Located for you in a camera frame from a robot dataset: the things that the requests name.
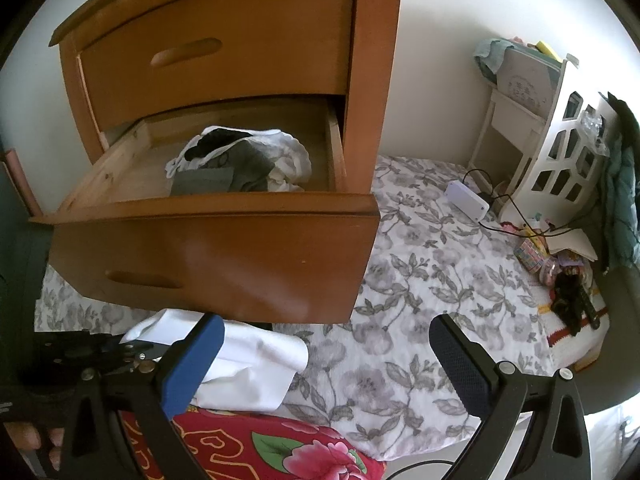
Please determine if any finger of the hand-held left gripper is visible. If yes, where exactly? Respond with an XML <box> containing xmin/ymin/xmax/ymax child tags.
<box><xmin>102</xmin><ymin>339</ymin><xmax>169</xmax><ymax>374</ymax></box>

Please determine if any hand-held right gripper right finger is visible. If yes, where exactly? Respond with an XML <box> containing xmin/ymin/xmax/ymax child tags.
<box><xmin>429</xmin><ymin>313</ymin><xmax>594</xmax><ymax>480</ymax></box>

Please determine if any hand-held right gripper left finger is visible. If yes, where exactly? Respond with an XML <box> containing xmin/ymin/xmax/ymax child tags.
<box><xmin>59</xmin><ymin>312</ymin><xmax>226</xmax><ymax>480</ymax></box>

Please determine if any white smooth garment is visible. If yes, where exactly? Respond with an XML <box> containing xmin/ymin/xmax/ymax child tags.
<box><xmin>122</xmin><ymin>307</ymin><xmax>308</xmax><ymax>413</ymax></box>

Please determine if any wooden nightstand drawer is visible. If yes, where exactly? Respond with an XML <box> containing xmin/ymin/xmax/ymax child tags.
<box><xmin>29</xmin><ymin>95</ymin><xmax>382</xmax><ymax>323</ymax></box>
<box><xmin>75</xmin><ymin>0</ymin><xmax>357</xmax><ymax>133</ymax></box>

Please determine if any grey underwear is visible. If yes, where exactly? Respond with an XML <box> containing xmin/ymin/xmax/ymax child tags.
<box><xmin>170</xmin><ymin>140</ymin><xmax>277</xmax><ymax>197</ymax></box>

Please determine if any person's left hand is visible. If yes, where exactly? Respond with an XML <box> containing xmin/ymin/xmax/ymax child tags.
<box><xmin>0</xmin><ymin>421</ymin><xmax>67</xmax><ymax>466</ymax></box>

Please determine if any striped crochet mat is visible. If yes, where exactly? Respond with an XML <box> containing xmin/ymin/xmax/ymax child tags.
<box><xmin>535</xmin><ymin>280</ymin><xmax>613</xmax><ymax>361</ymax></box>

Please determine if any grey floral bed sheet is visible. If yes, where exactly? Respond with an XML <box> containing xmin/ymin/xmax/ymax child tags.
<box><xmin>34</xmin><ymin>152</ymin><xmax>613</xmax><ymax>461</ymax></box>

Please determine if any dark grey panel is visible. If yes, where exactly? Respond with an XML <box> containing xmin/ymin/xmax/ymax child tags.
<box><xmin>0</xmin><ymin>165</ymin><xmax>56</xmax><ymax>331</ymax></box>

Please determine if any black fuzzy object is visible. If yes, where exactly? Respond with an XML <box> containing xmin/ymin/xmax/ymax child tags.
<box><xmin>550</xmin><ymin>270</ymin><xmax>586</xmax><ymax>336</ymax></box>

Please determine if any pink round jar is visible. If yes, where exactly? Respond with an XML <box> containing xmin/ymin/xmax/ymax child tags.
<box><xmin>537</xmin><ymin>260</ymin><xmax>561</xmax><ymax>288</ymax></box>

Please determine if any colourful patterned box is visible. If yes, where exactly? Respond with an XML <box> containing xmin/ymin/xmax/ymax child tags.
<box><xmin>515</xmin><ymin>237</ymin><xmax>543</xmax><ymax>271</ymax></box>

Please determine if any red floral blanket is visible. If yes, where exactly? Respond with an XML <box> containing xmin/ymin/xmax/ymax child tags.
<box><xmin>117</xmin><ymin>407</ymin><xmax>388</xmax><ymax>480</ymax></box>

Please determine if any black remote control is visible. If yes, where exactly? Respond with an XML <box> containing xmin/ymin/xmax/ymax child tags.
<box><xmin>580</xmin><ymin>290</ymin><xmax>606</xmax><ymax>331</ymax></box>

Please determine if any white rectangular charger box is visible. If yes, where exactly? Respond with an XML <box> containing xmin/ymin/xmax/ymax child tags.
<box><xmin>446</xmin><ymin>181</ymin><xmax>491</xmax><ymax>220</ymax></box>

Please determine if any white cutout rack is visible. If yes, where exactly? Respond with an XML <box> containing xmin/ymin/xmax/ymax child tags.
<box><xmin>470</xmin><ymin>37</ymin><xmax>613</xmax><ymax>226</ymax></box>

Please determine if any teal jacket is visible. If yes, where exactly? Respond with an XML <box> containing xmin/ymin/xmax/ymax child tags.
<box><xmin>602</xmin><ymin>91</ymin><xmax>640</xmax><ymax>271</ymax></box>

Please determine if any clear plastic packet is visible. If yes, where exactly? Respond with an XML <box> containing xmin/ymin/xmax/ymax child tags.
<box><xmin>580</xmin><ymin>110</ymin><xmax>608</xmax><ymax>153</ymax></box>

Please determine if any wooden nightstand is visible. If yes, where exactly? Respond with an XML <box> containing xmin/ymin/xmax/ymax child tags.
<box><xmin>27</xmin><ymin>0</ymin><xmax>405</xmax><ymax>323</ymax></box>

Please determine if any white cardboard box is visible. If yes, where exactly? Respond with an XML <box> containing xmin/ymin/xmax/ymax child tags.
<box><xmin>497</xmin><ymin>45</ymin><xmax>563</xmax><ymax>111</ymax></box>

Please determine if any teal cloth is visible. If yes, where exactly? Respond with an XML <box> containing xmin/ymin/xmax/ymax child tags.
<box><xmin>474</xmin><ymin>37</ymin><xmax>511</xmax><ymax>78</ymax></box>

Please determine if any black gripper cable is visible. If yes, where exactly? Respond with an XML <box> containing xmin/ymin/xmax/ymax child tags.
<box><xmin>387</xmin><ymin>459</ymin><xmax>458</xmax><ymax>480</ymax></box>

